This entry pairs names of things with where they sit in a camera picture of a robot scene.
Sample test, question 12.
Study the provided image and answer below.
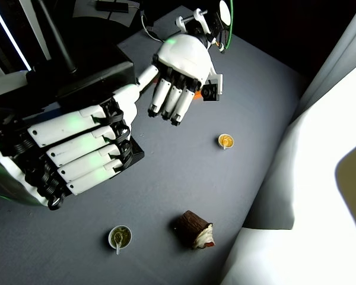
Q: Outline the toy bowl yellow soup spoon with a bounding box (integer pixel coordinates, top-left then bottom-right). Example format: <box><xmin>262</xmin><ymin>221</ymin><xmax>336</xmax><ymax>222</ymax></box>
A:
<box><xmin>218</xmin><ymin>133</ymin><xmax>235</xmax><ymax>151</ymax></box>

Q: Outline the white light bar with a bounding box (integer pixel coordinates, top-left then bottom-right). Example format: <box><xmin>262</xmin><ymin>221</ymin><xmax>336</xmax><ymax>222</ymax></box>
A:
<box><xmin>0</xmin><ymin>0</ymin><xmax>33</xmax><ymax>72</ymax></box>

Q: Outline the grey table cloth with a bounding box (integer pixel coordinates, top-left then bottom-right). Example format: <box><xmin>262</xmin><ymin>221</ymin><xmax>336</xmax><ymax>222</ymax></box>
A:
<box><xmin>0</xmin><ymin>5</ymin><xmax>309</xmax><ymax>285</ymax></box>

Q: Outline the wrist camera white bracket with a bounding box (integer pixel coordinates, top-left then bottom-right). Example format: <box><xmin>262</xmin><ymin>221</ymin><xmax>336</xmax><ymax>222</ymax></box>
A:
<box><xmin>200</xmin><ymin>73</ymin><xmax>224</xmax><ymax>102</ymax></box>

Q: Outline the white backdrop curtain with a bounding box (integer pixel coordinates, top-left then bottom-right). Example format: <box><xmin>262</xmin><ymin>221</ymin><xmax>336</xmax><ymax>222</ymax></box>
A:
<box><xmin>221</xmin><ymin>0</ymin><xmax>356</xmax><ymax>285</ymax></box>

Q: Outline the brown toy cupcake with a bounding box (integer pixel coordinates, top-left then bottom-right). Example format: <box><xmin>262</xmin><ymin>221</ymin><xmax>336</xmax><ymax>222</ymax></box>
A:
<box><xmin>173</xmin><ymin>210</ymin><xmax>216</xmax><ymax>250</ymax></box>

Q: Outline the thin white cable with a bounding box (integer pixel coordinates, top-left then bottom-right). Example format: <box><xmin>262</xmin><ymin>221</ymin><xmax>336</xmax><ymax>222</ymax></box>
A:
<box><xmin>140</xmin><ymin>10</ymin><xmax>167</xmax><ymax>43</ymax></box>

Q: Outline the toy bowl green soup spoon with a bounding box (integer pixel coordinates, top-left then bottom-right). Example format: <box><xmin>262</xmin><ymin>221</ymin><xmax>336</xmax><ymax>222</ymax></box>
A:
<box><xmin>108</xmin><ymin>224</ymin><xmax>133</xmax><ymax>255</ymax></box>

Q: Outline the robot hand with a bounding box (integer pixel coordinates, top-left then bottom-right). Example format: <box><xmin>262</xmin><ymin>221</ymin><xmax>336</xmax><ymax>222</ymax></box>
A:
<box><xmin>0</xmin><ymin>84</ymin><xmax>143</xmax><ymax>211</ymax></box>
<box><xmin>136</xmin><ymin>33</ymin><xmax>218</xmax><ymax>127</ymax></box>

